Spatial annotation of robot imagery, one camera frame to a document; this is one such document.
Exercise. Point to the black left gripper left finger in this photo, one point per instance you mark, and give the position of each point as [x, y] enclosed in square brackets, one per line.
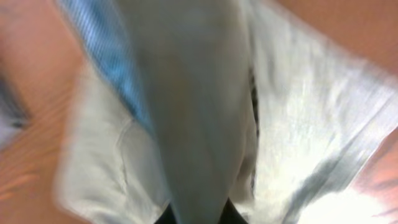
[167, 217]

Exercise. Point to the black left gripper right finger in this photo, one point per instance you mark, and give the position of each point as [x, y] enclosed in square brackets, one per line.
[230, 215]

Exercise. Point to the light khaki shorts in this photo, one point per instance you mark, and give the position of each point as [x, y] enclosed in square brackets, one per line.
[190, 103]

